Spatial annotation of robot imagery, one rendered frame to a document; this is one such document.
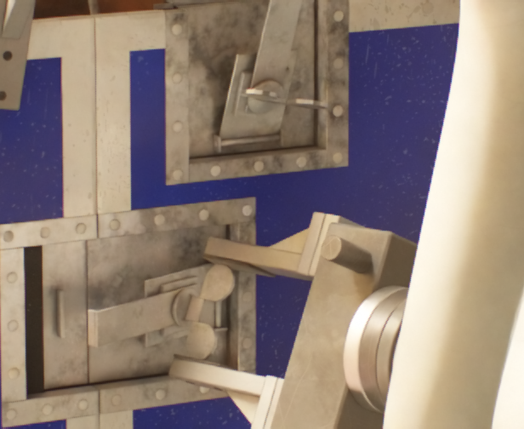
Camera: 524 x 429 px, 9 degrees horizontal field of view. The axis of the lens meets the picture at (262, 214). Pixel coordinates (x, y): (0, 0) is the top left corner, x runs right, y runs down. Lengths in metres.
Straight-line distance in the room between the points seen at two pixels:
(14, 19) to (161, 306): 0.21
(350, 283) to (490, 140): 0.38
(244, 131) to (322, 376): 0.20
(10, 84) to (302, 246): 0.20
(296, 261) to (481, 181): 0.42
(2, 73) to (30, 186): 0.08
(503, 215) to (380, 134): 0.52
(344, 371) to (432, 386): 0.31
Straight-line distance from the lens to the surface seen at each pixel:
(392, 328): 1.91
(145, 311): 2.04
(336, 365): 1.95
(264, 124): 2.09
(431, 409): 1.64
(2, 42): 1.98
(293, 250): 2.02
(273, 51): 2.05
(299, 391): 1.96
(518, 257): 1.62
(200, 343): 2.05
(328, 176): 2.11
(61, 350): 2.07
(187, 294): 2.07
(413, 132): 2.13
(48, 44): 2.01
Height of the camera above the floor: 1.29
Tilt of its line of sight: 13 degrees down
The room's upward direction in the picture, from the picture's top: straight up
